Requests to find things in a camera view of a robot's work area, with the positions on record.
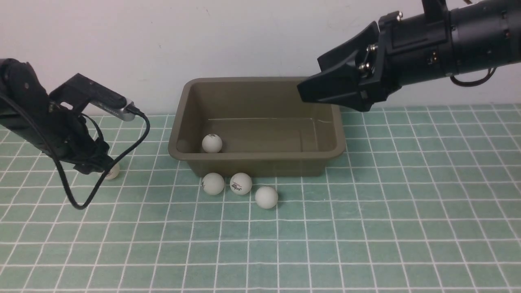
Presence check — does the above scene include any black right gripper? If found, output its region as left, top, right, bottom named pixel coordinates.
left=297, top=11, right=456, bottom=112

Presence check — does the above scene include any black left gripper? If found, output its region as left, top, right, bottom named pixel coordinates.
left=54, top=114, right=114, bottom=175

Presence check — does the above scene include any plain white ball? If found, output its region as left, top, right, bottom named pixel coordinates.
left=254, top=186, right=278, bottom=209

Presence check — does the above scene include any white logo ball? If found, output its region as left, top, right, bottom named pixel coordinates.
left=230, top=173, right=253, bottom=195
left=201, top=173, right=225, bottom=195

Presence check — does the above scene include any olive plastic bin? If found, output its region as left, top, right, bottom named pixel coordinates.
left=168, top=77, right=346, bottom=177

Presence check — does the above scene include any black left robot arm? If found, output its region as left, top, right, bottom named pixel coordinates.
left=1, top=58, right=113, bottom=175

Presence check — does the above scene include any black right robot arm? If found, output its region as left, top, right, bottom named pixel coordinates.
left=297, top=0, right=521, bottom=112

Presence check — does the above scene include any left camera cable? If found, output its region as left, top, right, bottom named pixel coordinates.
left=0, top=92, right=151, bottom=210

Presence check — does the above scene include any green checkered tablecloth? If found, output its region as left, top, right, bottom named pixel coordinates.
left=0, top=104, right=521, bottom=293

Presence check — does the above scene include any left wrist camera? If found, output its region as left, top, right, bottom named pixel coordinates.
left=49, top=73, right=135, bottom=122

